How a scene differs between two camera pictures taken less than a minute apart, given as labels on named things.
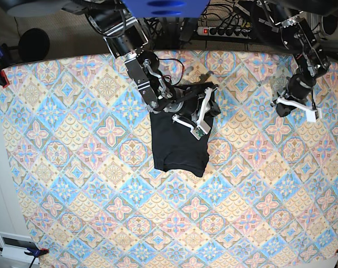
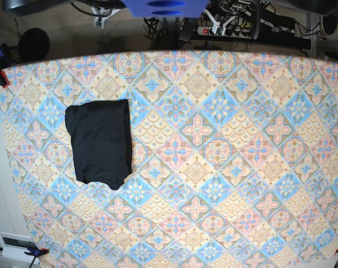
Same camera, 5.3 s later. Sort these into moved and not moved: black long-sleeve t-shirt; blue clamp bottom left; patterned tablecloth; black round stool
Moved: black long-sleeve t-shirt
Not moved: patterned tablecloth; black round stool; blue clamp bottom left
